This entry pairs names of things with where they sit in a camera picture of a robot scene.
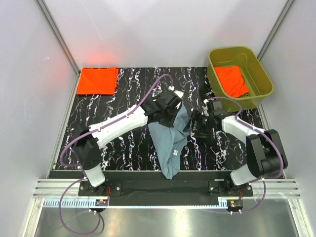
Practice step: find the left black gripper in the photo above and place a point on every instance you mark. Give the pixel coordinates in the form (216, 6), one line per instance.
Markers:
(168, 124)

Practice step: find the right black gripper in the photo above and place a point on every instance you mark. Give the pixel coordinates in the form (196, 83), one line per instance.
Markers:
(197, 116)

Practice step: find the grey-blue t-shirt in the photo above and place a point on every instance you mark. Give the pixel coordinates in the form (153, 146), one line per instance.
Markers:
(169, 142)

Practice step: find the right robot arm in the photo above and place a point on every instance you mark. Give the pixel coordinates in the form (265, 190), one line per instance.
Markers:
(265, 153)

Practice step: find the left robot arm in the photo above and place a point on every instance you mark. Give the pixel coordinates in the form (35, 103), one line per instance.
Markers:
(94, 138)

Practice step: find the orange t-shirt in bin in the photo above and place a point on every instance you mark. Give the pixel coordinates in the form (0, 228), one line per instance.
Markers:
(232, 81)

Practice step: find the folded orange t-shirt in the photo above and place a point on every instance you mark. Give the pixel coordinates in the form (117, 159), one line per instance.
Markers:
(98, 81)

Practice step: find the olive green plastic bin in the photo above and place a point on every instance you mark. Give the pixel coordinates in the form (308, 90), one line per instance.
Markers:
(256, 79)

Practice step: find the right orange connector box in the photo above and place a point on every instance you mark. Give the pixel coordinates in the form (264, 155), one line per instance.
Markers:
(235, 203)

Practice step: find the orange connector box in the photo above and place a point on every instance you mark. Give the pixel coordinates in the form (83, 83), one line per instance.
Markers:
(101, 202)
(235, 203)

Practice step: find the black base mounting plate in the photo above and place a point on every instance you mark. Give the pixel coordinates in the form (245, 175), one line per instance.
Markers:
(150, 188)

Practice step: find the left orange connector box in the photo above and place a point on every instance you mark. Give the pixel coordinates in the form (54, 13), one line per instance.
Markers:
(101, 202)

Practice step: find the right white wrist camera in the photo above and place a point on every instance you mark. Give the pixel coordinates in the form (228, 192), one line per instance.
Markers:
(207, 109)

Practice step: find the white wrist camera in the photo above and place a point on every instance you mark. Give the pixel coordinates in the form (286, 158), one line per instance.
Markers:
(207, 109)
(180, 94)

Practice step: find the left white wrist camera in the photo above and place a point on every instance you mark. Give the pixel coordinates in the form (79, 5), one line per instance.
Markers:
(180, 94)

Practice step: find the aluminium frame rail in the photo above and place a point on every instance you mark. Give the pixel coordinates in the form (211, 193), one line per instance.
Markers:
(64, 193)

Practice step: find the left aluminium corner post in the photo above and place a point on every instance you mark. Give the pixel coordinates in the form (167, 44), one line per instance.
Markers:
(57, 34)

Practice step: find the aluminium corner post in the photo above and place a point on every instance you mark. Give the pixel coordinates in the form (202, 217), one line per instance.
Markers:
(57, 34)
(275, 28)

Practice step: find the right aluminium corner post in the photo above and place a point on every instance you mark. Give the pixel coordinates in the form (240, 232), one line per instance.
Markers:
(275, 28)

